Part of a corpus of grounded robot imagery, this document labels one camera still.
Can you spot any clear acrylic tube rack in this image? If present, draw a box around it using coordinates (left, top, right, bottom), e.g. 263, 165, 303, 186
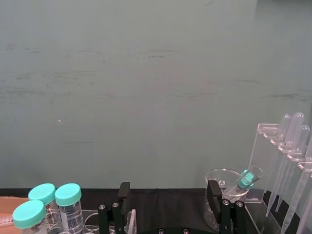
46, 208, 137, 234

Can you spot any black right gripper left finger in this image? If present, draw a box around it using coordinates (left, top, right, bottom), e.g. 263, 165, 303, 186
97, 181, 131, 234

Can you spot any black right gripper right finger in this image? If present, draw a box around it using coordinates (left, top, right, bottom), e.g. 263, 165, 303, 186
206, 180, 246, 234

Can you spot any clear acrylic pipette stand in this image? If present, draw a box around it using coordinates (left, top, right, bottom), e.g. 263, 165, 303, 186
240, 123, 312, 234

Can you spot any clear glass beaker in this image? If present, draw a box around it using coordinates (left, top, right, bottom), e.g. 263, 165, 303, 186
204, 168, 252, 232

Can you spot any brown cardboard box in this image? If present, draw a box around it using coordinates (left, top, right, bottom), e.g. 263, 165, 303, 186
0, 196, 31, 231

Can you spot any teal capped clear sample tube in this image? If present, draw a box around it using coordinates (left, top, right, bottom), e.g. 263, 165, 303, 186
28, 183, 60, 221
54, 183, 85, 234
12, 199, 49, 234

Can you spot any clear vial with teal stopper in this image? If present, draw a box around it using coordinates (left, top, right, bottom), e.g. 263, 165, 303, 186
228, 165, 263, 197

